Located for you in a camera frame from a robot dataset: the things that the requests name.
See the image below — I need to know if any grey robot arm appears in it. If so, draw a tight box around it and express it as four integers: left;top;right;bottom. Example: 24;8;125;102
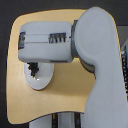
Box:
18;7;128;128

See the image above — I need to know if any white round plate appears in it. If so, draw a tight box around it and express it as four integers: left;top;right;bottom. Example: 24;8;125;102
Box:
24;63;54;90

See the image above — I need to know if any dark grape bunch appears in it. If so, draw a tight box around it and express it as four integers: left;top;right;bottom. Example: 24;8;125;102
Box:
28;62;39;77

